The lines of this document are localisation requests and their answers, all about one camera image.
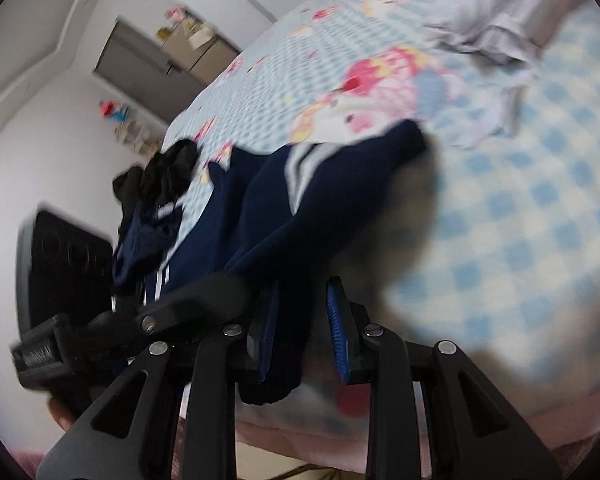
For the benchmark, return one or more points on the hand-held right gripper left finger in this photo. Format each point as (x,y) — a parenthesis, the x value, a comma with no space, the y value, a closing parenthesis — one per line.
(271,332)

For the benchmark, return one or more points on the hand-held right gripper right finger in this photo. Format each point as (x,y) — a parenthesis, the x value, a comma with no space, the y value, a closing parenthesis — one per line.
(337,330)

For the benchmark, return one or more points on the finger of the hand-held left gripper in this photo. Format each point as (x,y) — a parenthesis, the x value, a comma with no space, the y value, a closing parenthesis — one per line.
(180,305)

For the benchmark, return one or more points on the navy striped pants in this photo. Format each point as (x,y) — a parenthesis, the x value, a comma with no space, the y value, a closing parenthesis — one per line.
(290,210)

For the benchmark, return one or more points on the navy striped top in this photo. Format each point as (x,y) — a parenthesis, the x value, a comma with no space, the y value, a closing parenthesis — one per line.
(140,245)

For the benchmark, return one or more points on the black garment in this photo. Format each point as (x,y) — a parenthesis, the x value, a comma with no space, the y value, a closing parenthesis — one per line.
(172,170)

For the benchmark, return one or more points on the white shelf rack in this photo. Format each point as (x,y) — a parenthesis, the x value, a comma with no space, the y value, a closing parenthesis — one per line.
(135,136)

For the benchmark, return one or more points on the red and blue plush toy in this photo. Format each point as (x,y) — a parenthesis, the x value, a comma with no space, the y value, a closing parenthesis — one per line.
(113,110)

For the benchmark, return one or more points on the checked cartoon print blanket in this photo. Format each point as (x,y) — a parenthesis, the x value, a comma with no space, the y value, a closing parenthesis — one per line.
(505,235)

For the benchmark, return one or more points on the grey door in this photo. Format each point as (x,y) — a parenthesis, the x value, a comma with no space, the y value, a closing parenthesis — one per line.
(140,70)

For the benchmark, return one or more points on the beige cabinet with items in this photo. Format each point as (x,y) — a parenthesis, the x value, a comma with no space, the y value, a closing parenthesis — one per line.
(200,57)

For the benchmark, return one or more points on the white handbag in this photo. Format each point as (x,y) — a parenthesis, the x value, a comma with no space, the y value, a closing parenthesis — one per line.
(201,36)

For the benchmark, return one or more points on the small pink plush toy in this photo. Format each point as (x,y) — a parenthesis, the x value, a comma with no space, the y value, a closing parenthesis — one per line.
(175,14)

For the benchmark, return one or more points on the folded grey garment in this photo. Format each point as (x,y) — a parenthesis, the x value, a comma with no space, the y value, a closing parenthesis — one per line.
(485,10)

